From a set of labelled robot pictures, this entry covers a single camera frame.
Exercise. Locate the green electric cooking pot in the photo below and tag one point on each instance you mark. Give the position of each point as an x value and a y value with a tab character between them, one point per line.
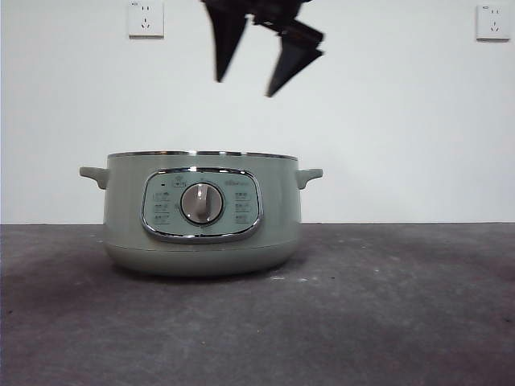
120	209

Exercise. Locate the white wall socket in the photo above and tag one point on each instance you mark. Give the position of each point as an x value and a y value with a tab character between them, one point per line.
146	19
495	22

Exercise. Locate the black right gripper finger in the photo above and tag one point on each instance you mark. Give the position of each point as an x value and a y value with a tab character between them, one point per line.
226	32
291	60

